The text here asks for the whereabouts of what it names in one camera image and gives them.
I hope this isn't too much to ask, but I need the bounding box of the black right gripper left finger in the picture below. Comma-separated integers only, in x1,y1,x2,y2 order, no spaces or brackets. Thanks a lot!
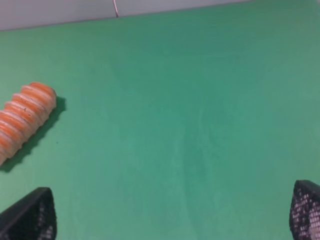
0,187,57,240

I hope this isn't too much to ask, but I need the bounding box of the orange striped caterpillar toy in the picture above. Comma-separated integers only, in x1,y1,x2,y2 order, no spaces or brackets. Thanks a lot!
0,82,57,165

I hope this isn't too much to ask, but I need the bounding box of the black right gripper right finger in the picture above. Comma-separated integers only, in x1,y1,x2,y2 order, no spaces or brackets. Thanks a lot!
289,180,320,240

